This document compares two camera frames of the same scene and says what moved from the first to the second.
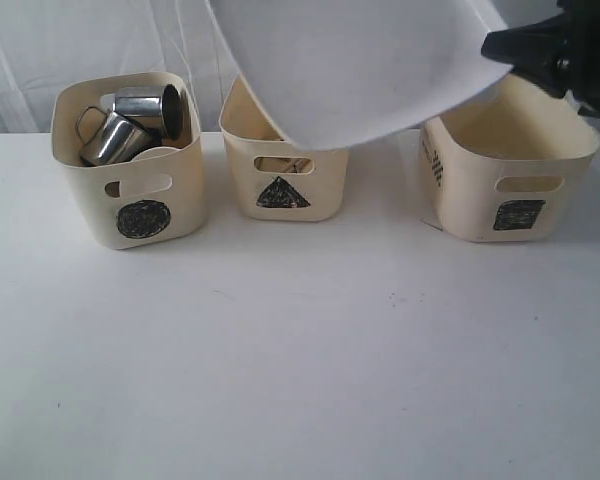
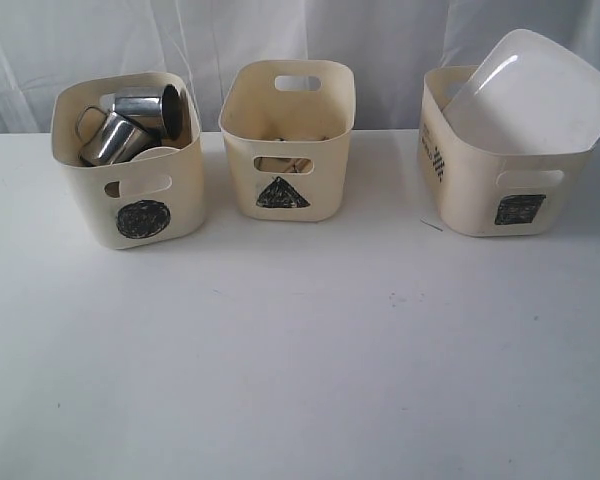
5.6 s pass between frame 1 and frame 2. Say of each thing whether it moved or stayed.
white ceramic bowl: stayed
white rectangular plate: moved
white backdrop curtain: stayed
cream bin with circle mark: stayed
